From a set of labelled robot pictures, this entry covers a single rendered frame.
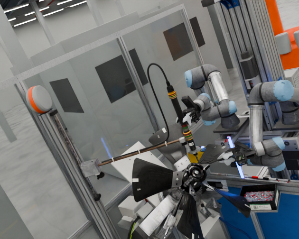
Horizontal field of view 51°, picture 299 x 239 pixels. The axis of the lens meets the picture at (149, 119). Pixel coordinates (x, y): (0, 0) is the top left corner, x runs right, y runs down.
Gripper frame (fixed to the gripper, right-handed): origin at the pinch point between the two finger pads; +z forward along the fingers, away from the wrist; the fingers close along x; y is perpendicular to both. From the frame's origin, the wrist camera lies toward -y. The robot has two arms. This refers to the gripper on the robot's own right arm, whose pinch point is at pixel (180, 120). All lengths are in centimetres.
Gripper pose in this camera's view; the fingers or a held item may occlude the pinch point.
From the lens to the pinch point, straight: 171.1
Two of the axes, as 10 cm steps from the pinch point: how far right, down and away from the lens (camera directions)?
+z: -5.0, 4.5, -7.4
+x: -7.8, 1.3, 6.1
